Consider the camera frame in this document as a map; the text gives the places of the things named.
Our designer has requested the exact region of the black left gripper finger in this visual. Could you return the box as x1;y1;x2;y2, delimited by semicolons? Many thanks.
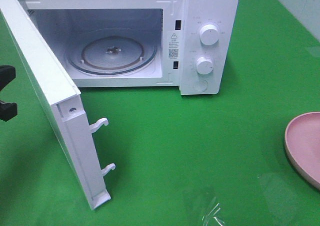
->
0;65;16;91
0;101;18;122

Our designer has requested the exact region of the white microwave door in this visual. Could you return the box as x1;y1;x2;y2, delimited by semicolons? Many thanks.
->
0;0;116;210

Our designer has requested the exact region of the round microwave door button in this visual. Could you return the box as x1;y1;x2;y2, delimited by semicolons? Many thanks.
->
193;79;208;92

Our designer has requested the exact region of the white microwave knob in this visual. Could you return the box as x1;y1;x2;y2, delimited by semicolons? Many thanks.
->
199;24;220;46
196;57;214;75

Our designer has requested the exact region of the pink round plate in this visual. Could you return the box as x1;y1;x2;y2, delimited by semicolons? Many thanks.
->
284;112;320;189

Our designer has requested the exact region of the glass microwave turntable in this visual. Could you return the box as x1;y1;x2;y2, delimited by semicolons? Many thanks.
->
66;28;161;76

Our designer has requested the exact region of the white microwave oven body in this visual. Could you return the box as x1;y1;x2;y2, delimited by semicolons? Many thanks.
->
18;0;238;95

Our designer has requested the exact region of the clear tape piece on table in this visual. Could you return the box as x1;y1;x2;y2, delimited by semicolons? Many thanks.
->
201;203;226;226

